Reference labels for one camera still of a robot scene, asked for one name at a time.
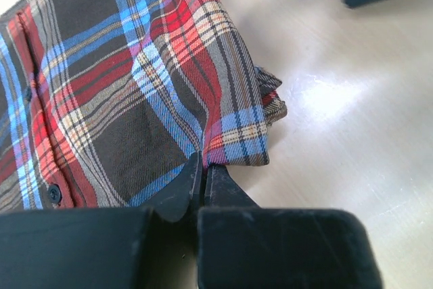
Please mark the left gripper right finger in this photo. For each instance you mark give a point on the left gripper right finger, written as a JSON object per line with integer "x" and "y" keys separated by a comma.
{"x": 241, "y": 245}

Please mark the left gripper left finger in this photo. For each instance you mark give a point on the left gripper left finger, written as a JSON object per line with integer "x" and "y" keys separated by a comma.
{"x": 135, "y": 247}

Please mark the plaid long sleeve shirt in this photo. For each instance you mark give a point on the plaid long sleeve shirt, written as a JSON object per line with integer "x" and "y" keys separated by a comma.
{"x": 103, "y": 102}

